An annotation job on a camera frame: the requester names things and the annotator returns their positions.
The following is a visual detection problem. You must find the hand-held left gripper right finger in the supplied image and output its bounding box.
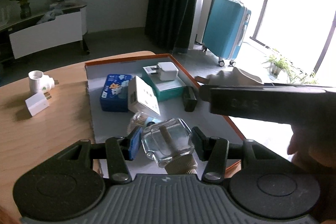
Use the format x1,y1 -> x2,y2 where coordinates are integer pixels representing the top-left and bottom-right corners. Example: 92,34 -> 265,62
191,126 -> 266,181

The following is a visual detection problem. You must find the potted spider plant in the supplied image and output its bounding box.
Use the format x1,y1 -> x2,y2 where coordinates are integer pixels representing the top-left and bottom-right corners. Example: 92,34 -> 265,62
262,49 -> 295,78

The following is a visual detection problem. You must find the blue suitcase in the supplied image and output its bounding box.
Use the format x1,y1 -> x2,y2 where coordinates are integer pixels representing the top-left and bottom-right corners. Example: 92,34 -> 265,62
202,0 -> 252,67

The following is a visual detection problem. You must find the small white rounded charger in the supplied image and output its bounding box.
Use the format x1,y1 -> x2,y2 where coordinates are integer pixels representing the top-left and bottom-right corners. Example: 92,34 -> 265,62
156,62 -> 179,82

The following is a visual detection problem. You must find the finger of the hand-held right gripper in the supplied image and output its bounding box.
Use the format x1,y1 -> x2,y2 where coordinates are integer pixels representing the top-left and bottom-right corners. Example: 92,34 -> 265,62
198,84 -> 211,104

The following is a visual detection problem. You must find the potted plant glass vase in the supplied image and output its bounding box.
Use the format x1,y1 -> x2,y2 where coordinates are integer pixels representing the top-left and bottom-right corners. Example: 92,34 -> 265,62
10,0 -> 43,19

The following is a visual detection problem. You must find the blue tissue packet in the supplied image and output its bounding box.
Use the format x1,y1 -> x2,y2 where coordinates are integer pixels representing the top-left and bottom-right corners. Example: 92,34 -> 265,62
99,73 -> 133,112

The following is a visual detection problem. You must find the blue cotton swab container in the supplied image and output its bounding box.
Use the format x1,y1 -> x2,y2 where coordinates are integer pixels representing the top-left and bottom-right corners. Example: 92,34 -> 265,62
127,111 -> 158,136

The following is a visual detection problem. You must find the white cardboard box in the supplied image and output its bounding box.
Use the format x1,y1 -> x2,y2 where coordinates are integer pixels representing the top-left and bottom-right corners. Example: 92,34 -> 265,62
127,75 -> 161,117

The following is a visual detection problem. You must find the small black rectangular object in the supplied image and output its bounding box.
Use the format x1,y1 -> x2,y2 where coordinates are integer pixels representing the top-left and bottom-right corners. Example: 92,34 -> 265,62
183,86 -> 198,112

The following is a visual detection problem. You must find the white plug-in device green logo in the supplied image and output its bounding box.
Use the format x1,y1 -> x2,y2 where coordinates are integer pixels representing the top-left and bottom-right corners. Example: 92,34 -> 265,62
28,70 -> 59,91

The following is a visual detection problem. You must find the person's right hand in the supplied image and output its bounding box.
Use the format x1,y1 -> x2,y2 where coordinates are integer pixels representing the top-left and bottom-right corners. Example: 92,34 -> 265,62
287,123 -> 336,181

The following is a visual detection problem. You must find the clear glass liquid bottle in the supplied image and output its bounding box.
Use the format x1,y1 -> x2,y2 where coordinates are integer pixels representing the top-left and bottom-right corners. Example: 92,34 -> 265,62
141,118 -> 198,175

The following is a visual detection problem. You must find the crumpled bag in drawer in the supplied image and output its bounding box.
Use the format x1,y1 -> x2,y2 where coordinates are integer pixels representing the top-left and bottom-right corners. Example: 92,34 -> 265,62
36,7 -> 64,25

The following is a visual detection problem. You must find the white tv cabinet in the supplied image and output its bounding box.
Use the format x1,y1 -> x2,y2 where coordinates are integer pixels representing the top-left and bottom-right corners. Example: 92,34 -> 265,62
0,0 -> 91,63

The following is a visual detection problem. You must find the small leafy floor plant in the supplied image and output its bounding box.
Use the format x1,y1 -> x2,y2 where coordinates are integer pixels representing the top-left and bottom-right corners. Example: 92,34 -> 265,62
286,69 -> 319,86

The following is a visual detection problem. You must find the dark green curtain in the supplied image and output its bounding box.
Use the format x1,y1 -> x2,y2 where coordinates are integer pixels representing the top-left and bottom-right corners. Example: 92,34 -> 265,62
144,0 -> 211,54

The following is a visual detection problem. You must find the teal cardboard box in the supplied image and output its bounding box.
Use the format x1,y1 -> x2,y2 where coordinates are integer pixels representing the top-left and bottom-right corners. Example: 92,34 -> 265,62
142,65 -> 188,102

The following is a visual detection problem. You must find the orange box tray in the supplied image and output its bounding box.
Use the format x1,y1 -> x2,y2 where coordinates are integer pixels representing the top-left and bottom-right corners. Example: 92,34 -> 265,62
84,53 -> 245,179

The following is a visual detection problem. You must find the white square power adapter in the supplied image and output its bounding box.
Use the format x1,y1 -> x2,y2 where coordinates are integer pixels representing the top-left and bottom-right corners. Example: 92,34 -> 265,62
25,92 -> 51,117

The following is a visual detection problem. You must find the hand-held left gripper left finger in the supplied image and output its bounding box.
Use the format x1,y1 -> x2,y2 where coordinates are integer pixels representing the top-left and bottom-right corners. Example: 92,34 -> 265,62
56,126 -> 143,184

